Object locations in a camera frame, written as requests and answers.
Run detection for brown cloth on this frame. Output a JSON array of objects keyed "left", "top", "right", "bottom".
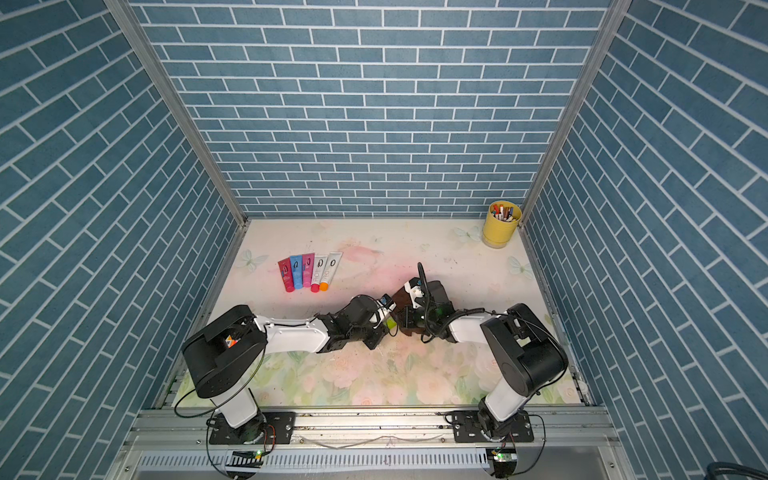
[{"left": 392, "top": 287, "right": 424, "bottom": 336}]

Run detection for white orange-cap toothpaste tube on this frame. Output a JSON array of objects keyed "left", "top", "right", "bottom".
[{"left": 319, "top": 252, "right": 342, "bottom": 291}]

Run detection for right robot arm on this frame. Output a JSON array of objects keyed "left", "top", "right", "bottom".
[{"left": 393, "top": 278, "right": 569, "bottom": 425}]

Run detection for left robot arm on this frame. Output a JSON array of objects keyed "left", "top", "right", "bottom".
[{"left": 181, "top": 295, "right": 396, "bottom": 429}]

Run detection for white pink-cap toothpaste tube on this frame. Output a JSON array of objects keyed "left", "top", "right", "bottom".
[{"left": 310, "top": 254, "right": 327, "bottom": 293}]

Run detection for magenta toothpaste tube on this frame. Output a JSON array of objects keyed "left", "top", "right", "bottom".
[{"left": 302, "top": 253, "right": 315, "bottom": 288}]

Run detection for blue toothpaste tube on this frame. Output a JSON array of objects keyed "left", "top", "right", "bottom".
[{"left": 289, "top": 255, "right": 303, "bottom": 290}]

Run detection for red toothpaste tube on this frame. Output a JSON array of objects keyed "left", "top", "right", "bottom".
[{"left": 278, "top": 257, "right": 295, "bottom": 293}]

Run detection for yellow cup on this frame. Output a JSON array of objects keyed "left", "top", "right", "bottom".
[{"left": 482, "top": 200, "right": 522, "bottom": 249}]

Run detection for pens in cup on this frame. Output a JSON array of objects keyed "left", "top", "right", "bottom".
[{"left": 490, "top": 203, "right": 515, "bottom": 222}]

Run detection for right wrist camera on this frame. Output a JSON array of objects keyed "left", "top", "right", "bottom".
[{"left": 404, "top": 262, "right": 430, "bottom": 309}]

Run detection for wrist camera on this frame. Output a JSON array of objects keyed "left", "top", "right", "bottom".
[
  {"left": 404, "top": 262, "right": 430, "bottom": 309},
  {"left": 379, "top": 294, "right": 394, "bottom": 309}
]

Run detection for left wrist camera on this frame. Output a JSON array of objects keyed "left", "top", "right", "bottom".
[{"left": 379, "top": 294, "right": 394, "bottom": 309}]

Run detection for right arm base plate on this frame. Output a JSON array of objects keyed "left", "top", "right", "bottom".
[{"left": 444, "top": 410, "right": 534, "bottom": 443}]

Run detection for aluminium front rail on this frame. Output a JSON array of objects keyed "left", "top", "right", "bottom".
[{"left": 127, "top": 405, "right": 619, "bottom": 450}]

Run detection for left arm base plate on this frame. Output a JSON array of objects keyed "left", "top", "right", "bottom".
[{"left": 206, "top": 411, "right": 297, "bottom": 447}]

